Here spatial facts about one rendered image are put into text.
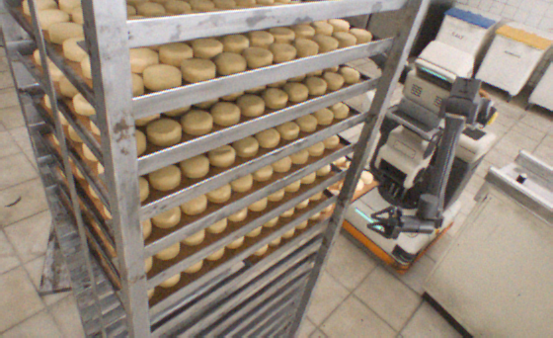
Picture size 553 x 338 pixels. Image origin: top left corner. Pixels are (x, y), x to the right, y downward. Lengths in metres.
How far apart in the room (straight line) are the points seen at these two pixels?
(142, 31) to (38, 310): 1.82
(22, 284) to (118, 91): 1.89
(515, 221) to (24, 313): 2.17
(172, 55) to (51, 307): 1.69
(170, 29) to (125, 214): 0.24
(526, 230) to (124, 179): 1.64
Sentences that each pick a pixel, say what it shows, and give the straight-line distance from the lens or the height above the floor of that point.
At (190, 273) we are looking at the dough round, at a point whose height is 1.04.
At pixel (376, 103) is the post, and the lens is 0.90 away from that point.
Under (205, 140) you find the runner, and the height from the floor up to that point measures 1.42.
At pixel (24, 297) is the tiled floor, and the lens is 2.20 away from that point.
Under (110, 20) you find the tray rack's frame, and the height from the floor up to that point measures 1.62.
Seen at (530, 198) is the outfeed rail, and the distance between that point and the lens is 1.81.
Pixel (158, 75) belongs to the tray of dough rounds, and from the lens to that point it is 0.53.
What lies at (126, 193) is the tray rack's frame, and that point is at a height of 1.41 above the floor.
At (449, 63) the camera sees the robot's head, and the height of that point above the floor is 1.22.
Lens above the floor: 1.75
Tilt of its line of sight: 36 degrees down
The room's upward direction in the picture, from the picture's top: 12 degrees clockwise
